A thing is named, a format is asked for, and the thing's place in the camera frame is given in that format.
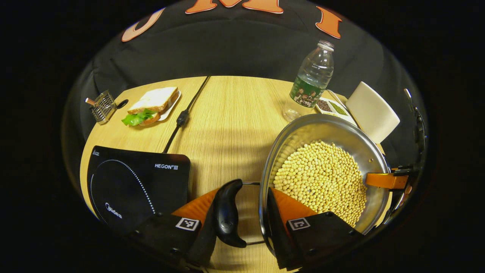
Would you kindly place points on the white curved box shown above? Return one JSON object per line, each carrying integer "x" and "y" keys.
{"x": 373, "y": 112}

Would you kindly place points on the black induction cooktop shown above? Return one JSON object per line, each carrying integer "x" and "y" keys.
{"x": 129, "y": 185}

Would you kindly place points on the white divided bean dish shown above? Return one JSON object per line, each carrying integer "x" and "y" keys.
{"x": 331, "y": 108}

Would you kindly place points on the small white plate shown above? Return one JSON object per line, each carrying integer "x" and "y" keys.
{"x": 172, "y": 106}

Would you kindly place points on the clear plastic water bottle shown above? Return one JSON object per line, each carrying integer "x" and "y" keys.
{"x": 310, "y": 83}

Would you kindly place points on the sandwich with lettuce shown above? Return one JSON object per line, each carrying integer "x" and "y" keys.
{"x": 151, "y": 102}

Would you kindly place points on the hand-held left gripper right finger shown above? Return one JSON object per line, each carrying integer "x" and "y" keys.
{"x": 276, "y": 227}

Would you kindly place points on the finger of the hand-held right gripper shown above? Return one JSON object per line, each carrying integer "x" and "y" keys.
{"x": 384, "y": 181}

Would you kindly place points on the pile of yellow soybeans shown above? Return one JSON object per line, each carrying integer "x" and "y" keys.
{"x": 322, "y": 178}

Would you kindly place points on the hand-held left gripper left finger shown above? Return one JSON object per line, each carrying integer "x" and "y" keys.
{"x": 202, "y": 240}

